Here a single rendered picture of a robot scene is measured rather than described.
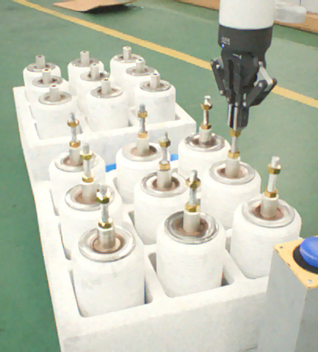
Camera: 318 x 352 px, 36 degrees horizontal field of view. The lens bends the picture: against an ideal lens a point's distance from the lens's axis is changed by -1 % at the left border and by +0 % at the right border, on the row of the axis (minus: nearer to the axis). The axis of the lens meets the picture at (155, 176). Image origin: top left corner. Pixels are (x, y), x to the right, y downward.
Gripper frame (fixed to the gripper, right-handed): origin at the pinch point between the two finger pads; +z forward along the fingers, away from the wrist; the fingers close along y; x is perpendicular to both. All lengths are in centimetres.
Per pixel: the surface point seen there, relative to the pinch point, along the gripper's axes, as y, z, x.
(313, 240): 26.3, 2.1, -10.6
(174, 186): -1.2, 10.0, -10.5
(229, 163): 0.4, 7.7, -1.1
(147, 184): -3.5, 9.7, -14.1
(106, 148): -37.0, 20.5, -5.9
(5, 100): -116, 35, -10
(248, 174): 2.2, 9.8, 1.5
